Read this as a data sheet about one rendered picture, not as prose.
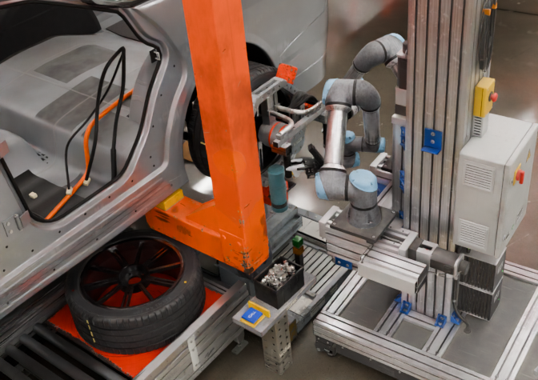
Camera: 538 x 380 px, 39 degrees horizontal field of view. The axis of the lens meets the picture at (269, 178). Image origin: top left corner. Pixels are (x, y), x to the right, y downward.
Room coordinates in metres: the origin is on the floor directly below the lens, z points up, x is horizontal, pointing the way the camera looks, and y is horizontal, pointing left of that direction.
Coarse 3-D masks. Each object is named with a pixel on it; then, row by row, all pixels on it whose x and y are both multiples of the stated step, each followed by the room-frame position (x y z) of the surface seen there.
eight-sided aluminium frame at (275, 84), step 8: (272, 80) 3.36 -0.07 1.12; (280, 80) 3.35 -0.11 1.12; (264, 88) 3.31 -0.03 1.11; (272, 88) 3.29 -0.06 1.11; (280, 88) 3.34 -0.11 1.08; (288, 88) 3.39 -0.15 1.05; (296, 88) 3.44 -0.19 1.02; (256, 96) 3.22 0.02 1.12; (264, 96) 3.24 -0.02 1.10; (256, 104) 3.19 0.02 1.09; (296, 120) 3.49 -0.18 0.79; (304, 128) 3.47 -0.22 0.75; (280, 160) 3.38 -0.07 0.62; (264, 176) 3.26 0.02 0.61; (264, 184) 3.18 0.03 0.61
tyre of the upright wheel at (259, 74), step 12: (252, 72) 3.36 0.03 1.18; (264, 72) 3.38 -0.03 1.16; (276, 72) 3.45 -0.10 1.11; (252, 84) 3.31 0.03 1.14; (288, 96) 3.52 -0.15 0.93; (192, 108) 3.29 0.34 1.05; (192, 120) 3.25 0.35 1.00; (192, 132) 3.22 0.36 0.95; (192, 144) 3.21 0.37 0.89; (204, 144) 3.16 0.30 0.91; (192, 156) 3.23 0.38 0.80; (204, 156) 3.16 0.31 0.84; (204, 168) 3.20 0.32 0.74
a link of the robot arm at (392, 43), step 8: (376, 40) 3.28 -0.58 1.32; (384, 40) 3.27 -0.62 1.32; (392, 40) 3.27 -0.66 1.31; (400, 40) 3.28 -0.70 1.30; (384, 48) 3.23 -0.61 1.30; (392, 48) 3.24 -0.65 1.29; (400, 48) 3.25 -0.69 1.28; (392, 56) 3.22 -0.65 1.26; (384, 64) 3.25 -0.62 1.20; (392, 64) 3.22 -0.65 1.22
